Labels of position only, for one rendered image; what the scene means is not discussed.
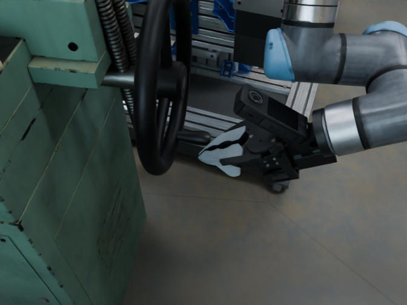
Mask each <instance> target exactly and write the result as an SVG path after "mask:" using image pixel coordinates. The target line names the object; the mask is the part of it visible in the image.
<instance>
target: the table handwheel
mask: <svg viewBox="0 0 407 305"><path fill-rule="evenodd" d="M171 5H172V8H173V13H174V21H175V29H176V61H173V58H172V50H171V38H170V7H171ZM191 53H192V29H191V12H190V3H189V0H149V1H148V4H147V7H146V10H145V13H144V18H143V21H142V25H141V31H140V35H139V41H138V45H137V53H136V63H135V65H130V69H129V70H128V71H127V72H125V73H118V72H116V71H115V70H114V67H113V63H111V64H110V66H109V68H108V70H107V72H106V74H105V77H104V79H103V81H102V83H101V85H100V86H105V87H116V88H128V89H133V120H134V135H135V140H136V147H137V152H138V155H139V159H140V161H141V164H142V166H143V167H144V169H145V170H146V171H147V172H148V173H149V174H151V175H162V174H165V173H166V172H167V171H168V170H169V168H170V167H171V165H172V164H173V162H174V159H175V156H176V154H177V150H178V148H179V144H180V141H178V140H177V132H178V131H183V128H184V122H185V116H186V112H187V103H188V94H189V88H190V75H191ZM156 100H159V101H158V106H157V114H156ZM170 101H172V106H171V113H170V119H169V123H168V128H167V132H166V135H165V139H164V134H165V127H166V122H167V117H168V111H169V107H170Z"/></svg>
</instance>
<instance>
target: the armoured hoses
mask: <svg viewBox="0 0 407 305"><path fill-rule="evenodd" d="M95 2H96V6H97V8H98V12H99V16H100V20H101V24H102V28H103V32H104V36H105V39H106V43H107V47H108V50H109V54H110V57H111V61H112V63H113V67H114V70H115V71H116V72H118V73H125V72H127V71H128V70H129V69H130V65H135V63H136V53H137V44H136V40H135V37H134V33H133V29H132V26H131V22H130V18H129V15H128V11H127V7H126V3H125V0H95ZM121 91H122V95H123V97H124V101H125V104H126V106H127V110H128V113H129V116H130V119H131V122H132V125H133V128H134V120H133V89H128V88H121Z"/></svg>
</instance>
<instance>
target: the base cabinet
mask: <svg viewBox="0 0 407 305"><path fill-rule="evenodd" d="M146 219H147V215H146V211H145V206H144V200H143V196H142V191H141V186H140V182H139V177H138V173H137V168H136V162H135V159H134V153H133V148H132V144H131V139H130V133H129V130H128V124H127V119H126V115H125V110H124V104H123V101H122V96H121V90H120V88H116V87H105V86H100V87H99V89H91V88H86V89H85V91H84V93H83V95H82V97H81V99H80V101H79V103H78V105H77V107H76V109H75V111H74V113H73V115H72V117H71V119H70V121H69V123H68V125H67V127H66V129H65V131H64V133H63V135H62V136H61V138H60V140H59V142H58V144H57V146H56V148H55V150H54V152H53V154H52V156H51V158H50V160H49V162H48V164H47V166H46V168H45V170H44V172H43V174H42V176H41V178H40V180H39V181H38V184H37V185H36V187H35V190H34V191H33V193H32V195H31V197H30V199H29V201H28V203H27V205H26V207H25V209H24V212H23V213H22V215H21V218H20V219H19V221H18V222H17V223H10V222H6V221H0V305H122V304H123V301H124V297H125V293H126V290H127V286H128V282H129V279H130V275H131V271H132V268H133V265H134V261H135V258H136V254H137V250H138V247H139V243H140V240H141V236H142V232H143V230H144V225H145V221H146Z"/></svg>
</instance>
